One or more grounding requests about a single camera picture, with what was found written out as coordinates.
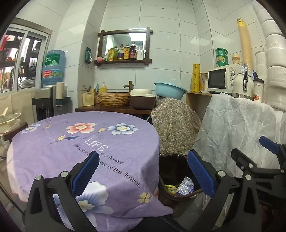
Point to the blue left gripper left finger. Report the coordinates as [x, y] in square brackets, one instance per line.
[82, 173]

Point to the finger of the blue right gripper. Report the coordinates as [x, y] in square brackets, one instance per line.
[269, 144]

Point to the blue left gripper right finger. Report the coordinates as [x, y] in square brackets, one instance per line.
[203, 171]

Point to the clear plastic water bottle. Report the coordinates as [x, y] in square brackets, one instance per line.
[186, 187]

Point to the black trash bin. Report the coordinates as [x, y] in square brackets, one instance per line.
[173, 168]

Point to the green yellow snack packet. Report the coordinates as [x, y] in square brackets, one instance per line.
[171, 189]

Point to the purple floral tablecloth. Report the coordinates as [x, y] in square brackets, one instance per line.
[124, 188]

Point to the white crinkled cloth cover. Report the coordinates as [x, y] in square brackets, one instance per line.
[231, 123]

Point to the floral cloth cover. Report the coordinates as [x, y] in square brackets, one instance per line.
[176, 124]

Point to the white tumbler bottle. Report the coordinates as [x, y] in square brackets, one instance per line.
[258, 87]

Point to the white electric kettle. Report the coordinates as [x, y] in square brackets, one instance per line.
[243, 86]

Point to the wooden chopstick holder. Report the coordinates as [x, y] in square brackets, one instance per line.
[88, 97]

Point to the water dispenser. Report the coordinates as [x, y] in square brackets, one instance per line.
[46, 105]

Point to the woven basket sink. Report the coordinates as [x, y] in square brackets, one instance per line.
[114, 99]

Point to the white microwave oven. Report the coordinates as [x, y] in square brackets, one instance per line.
[221, 78]

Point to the yellow soap dispenser bottle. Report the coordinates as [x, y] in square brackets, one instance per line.
[103, 89]

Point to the yellow roll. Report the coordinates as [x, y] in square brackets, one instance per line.
[196, 78]

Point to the light blue plastic basin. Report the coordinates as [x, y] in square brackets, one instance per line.
[168, 90]

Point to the stack of white bowls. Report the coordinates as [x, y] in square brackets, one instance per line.
[275, 57]

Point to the green stacked cups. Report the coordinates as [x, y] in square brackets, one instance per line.
[221, 57]

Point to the bronze faucet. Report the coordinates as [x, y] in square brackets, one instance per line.
[129, 86]

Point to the tall beige cup stack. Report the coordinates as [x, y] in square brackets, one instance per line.
[245, 43]

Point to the blue water jug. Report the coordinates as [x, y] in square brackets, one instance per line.
[53, 67]

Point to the green hanging packet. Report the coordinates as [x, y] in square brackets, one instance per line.
[88, 56]

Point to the wooden framed mirror shelf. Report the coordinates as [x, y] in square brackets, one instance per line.
[124, 46]

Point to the window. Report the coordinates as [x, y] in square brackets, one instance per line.
[23, 47]

